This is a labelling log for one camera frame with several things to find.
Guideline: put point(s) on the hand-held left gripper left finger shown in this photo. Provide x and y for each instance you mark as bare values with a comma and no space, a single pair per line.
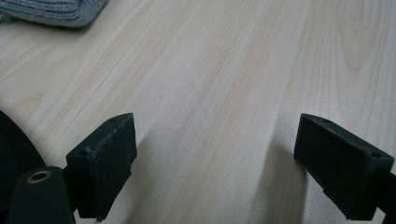
102,161

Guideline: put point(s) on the grey knit mitten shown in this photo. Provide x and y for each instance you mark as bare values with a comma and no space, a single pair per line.
53,11

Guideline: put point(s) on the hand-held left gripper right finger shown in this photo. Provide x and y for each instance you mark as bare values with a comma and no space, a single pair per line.
342,168

